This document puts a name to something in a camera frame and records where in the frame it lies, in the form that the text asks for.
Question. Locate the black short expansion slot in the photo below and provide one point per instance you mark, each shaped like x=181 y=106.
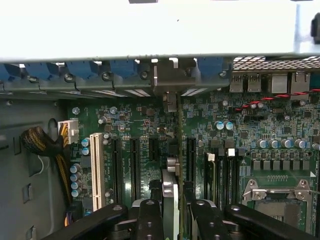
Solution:
x=153 y=150

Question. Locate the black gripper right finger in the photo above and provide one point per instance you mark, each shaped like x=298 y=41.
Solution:
x=207 y=222

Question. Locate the green motherboard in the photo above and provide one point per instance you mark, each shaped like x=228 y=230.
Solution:
x=250 y=125

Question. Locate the white power connector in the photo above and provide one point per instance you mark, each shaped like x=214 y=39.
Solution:
x=71 y=132

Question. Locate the black RAM slot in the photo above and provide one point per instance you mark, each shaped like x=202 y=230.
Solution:
x=222 y=180
x=239 y=175
x=231 y=180

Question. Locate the open black PC case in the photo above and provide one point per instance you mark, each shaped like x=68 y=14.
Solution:
x=150 y=30

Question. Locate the CPU socket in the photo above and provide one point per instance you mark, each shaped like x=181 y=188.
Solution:
x=275 y=215

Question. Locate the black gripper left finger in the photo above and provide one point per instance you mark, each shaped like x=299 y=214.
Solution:
x=147 y=222

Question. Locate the black long expansion slot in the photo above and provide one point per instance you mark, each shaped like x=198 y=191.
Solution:
x=116 y=170
x=191 y=160
x=135 y=170

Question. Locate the blue slot clip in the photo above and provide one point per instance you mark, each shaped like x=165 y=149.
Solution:
x=41 y=72
x=210 y=70
x=10 y=72
x=123 y=70
x=81 y=71

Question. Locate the white expansion slot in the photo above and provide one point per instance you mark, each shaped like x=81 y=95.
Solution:
x=97 y=172

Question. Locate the thin metal locking lever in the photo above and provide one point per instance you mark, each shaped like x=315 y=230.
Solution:
x=313 y=192

